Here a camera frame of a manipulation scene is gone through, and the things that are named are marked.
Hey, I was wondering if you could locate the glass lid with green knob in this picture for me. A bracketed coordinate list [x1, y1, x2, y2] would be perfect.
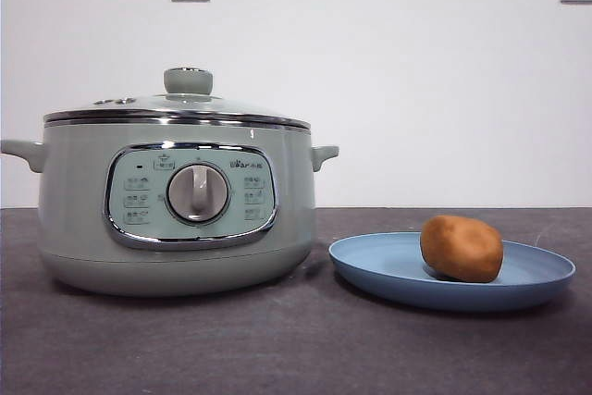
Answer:
[43, 67, 312, 130]

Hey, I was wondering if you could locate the brown potato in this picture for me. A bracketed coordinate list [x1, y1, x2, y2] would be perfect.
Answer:
[419, 214, 504, 284]

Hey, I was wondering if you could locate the pale green electric steamer pot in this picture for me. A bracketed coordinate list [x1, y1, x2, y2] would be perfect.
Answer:
[0, 119, 340, 298]

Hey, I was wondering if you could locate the blue round plate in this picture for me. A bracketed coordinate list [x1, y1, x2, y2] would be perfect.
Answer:
[327, 231, 577, 314]

